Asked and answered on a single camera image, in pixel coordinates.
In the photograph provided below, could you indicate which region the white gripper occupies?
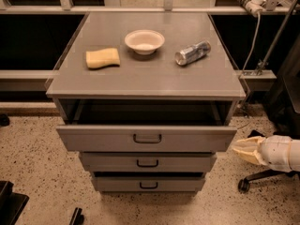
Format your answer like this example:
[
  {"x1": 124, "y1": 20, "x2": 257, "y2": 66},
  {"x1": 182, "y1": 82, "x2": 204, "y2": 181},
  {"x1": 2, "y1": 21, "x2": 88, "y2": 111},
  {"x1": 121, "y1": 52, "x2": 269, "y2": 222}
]
[{"x1": 232, "y1": 135, "x2": 292, "y2": 173}]

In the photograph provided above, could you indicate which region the grey top drawer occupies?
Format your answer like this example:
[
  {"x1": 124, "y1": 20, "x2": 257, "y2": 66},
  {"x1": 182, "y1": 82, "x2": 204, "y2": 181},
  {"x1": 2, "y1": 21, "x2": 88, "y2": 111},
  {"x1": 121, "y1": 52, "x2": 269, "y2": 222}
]
[{"x1": 57, "y1": 103, "x2": 236, "y2": 153}]

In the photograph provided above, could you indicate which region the grey drawer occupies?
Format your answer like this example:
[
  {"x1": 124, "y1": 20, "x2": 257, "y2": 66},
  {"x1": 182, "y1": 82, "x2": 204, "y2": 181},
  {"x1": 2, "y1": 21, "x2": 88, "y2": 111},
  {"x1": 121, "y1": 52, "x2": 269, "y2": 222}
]
[
  {"x1": 57, "y1": 103, "x2": 236, "y2": 153},
  {"x1": 80, "y1": 152, "x2": 217, "y2": 173},
  {"x1": 91, "y1": 172, "x2": 205, "y2": 192}
]

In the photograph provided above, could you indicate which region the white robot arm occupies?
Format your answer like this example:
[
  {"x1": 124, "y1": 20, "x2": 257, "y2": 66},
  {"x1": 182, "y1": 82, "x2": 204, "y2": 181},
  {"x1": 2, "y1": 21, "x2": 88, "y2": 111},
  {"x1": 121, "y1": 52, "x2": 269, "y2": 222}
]
[{"x1": 232, "y1": 135, "x2": 300, "y2": 173}]

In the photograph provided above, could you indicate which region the grey drawer cabinet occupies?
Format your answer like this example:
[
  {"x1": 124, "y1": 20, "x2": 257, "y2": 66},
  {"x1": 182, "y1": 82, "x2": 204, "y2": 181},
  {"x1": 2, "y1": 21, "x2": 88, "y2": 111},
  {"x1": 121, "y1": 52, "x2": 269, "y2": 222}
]
[{"x1": 45, "y1": 11, "x2": 248, "y2": 195}]

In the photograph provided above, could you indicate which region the grey bottom drawer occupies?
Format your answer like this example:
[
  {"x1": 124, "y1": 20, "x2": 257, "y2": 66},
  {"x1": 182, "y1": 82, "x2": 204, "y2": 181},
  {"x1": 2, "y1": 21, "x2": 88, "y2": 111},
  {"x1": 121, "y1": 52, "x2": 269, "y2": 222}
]
[{"x1": 91, "y1": 172, "x2": 205, "y2": 192}]

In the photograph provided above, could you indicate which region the grey middle drawer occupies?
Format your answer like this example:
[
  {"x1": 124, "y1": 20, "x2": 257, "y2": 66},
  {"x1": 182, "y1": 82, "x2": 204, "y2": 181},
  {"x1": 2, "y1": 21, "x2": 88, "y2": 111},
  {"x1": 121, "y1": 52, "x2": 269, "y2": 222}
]
[{"x1": 80, "y1": 152, "x2": 217, "y2": 173}]

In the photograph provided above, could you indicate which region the black office chair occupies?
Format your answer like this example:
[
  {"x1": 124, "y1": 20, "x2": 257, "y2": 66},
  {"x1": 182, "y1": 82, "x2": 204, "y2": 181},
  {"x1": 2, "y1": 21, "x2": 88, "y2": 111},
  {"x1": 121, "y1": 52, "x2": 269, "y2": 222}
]
[{"x1": 238, "y1": 37, "x2": 300, "y2": 193}]

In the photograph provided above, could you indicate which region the silver drink can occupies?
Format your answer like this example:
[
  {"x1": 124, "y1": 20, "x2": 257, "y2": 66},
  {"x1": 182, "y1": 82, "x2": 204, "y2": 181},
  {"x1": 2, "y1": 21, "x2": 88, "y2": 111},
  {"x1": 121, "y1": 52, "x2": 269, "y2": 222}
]
[{"x1": 175, "y1": 40, "x2": 211, "y2": 66}]

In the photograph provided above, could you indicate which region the white power strip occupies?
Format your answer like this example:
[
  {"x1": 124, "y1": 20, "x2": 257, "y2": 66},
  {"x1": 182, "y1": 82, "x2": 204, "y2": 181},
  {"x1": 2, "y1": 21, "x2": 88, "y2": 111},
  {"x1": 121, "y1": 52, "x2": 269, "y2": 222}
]
[{"x1": 237, "y1": 0, "x2": 264, "y2": 17}]

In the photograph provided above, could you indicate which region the white bowl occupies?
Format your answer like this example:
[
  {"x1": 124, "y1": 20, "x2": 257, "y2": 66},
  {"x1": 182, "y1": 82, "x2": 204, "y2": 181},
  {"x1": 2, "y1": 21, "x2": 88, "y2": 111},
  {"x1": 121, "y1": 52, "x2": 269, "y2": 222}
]
[{"x1": 125, "y1": 30, "x2": 165, "y2": 55}]

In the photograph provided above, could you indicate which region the yellow sponge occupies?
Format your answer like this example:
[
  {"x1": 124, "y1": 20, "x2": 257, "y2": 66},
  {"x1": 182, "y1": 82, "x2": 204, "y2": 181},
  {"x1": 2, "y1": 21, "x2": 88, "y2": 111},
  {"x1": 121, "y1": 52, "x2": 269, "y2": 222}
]
[{"x1": 85, "y1": 48, "x2": 120, "y2": 69}]

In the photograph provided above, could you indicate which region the black floor object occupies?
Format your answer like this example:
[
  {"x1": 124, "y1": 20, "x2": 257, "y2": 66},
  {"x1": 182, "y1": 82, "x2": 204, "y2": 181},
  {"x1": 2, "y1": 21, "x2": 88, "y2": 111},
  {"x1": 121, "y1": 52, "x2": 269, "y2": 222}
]
[{"x1": 69, "y1": 207, "x2": 84, "y2": 225}]

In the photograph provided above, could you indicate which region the black bin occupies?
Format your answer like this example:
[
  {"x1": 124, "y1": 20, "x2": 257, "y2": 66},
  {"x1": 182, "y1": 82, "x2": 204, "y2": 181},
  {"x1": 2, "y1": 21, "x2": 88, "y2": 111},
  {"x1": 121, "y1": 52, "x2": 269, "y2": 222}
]
[{"x1": 0, "y1": 181, "x2": 29, "y2": 225}]

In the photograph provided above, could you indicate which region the black caster at left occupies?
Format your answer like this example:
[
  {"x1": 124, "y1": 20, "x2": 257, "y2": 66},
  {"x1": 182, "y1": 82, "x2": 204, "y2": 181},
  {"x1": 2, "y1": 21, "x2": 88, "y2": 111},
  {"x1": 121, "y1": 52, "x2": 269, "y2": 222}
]
[{"x1": 0, "y1": 113, "x2": 10, "y2": 127}]

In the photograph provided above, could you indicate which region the grey cable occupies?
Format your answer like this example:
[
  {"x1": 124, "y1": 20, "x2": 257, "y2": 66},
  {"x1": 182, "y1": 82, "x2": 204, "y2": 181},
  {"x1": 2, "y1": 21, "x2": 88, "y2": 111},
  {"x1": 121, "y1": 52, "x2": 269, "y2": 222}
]
[{"x1": 241, "y1": 11, "x2": 262, "y2": 75}]

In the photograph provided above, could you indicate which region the metal railing frame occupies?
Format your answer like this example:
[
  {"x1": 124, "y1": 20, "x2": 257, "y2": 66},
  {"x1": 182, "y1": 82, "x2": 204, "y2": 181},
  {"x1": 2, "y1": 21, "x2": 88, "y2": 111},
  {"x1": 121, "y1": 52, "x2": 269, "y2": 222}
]
[{"x1": 0, "y1": 0, "x2": 300, "y2": 16}]

